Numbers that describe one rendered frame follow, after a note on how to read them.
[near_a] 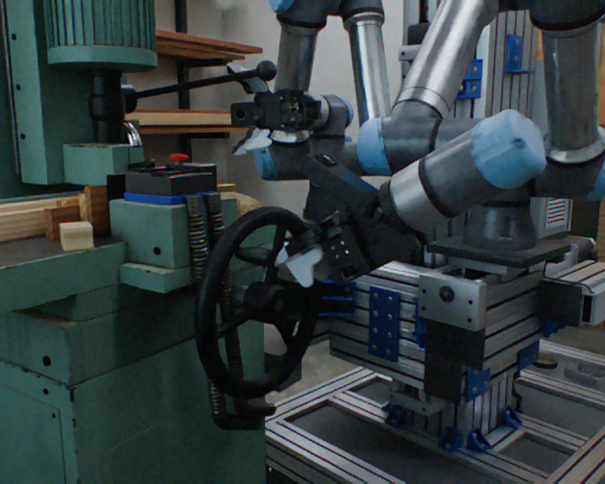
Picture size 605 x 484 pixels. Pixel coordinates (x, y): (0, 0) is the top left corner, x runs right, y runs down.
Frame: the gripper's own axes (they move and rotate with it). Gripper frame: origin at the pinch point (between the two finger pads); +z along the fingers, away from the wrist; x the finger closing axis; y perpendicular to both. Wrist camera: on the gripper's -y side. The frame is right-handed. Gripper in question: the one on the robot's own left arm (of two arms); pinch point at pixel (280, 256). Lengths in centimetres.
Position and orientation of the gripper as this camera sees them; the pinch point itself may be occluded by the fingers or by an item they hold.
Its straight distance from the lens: 81.4
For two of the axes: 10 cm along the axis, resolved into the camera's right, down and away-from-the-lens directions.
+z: -7.0, 4.0, 5.9
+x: 5.7, -1.8, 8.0
